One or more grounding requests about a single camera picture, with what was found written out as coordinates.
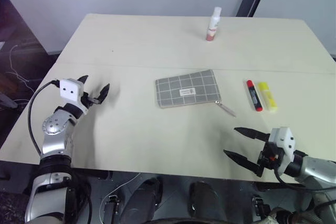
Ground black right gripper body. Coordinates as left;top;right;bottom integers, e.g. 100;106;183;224
257;139;288;175

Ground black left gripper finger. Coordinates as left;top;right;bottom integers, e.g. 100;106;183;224
77;74;90;87
88;83;111;105

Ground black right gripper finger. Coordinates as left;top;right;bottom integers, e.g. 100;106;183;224
234;126;271;143
223;149;265;178

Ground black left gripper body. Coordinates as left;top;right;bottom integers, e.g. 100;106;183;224
80;90;94;110

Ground grey checked pencil pouch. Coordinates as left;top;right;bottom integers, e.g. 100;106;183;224
154;69;237;118

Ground red marker pen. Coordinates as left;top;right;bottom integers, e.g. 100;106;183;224
246;79;264;113

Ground yellow highlighter pen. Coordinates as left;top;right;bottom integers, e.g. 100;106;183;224
258;81;279;113

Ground dark rounded shape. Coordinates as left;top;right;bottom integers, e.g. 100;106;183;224
188;180;220;221
122;177;165;222

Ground white bottle with pink label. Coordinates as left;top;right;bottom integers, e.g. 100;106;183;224
205;6;222;43

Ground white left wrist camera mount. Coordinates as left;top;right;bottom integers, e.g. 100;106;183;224
59;78;89;116

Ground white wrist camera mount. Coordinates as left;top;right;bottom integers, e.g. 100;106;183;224
269;126;297;162
59;78;89;116

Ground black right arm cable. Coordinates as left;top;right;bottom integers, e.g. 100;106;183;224
272;166;336;194

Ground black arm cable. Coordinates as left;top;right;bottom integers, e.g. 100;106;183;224
272;166;336;194
27;79;61;157

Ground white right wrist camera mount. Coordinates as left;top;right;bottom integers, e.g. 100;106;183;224
269;126;297;162

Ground black clamp bracket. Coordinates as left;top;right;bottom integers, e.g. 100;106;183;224
101;194;123;224
251;194;271;220

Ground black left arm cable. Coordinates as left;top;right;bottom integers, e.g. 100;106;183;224
27;79;61;157

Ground thin white floor cable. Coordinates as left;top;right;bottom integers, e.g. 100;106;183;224
4;44;33;104

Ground white cable under table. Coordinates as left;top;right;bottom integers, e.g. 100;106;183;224
99;173;142;222

